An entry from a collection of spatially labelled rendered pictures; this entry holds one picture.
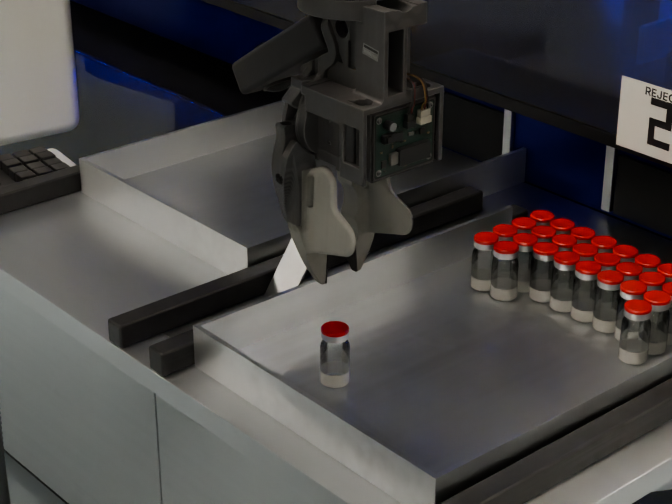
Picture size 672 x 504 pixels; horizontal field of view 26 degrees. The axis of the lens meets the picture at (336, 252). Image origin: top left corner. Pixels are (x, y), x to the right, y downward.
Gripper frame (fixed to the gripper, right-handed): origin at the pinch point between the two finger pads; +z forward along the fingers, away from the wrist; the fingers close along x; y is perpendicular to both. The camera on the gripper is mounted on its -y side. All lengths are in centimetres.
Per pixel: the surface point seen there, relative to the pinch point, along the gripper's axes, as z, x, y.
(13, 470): 99, 34, -125
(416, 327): 10.2, 10.2, -1.7
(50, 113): 15, 20, -75
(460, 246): 8.9, 21.2, -7.9
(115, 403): 64, 30, -83
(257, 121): 8, 26, -42
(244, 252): 7.5, 4.8, -16.8
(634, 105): -4.3, 30.8, 1.8
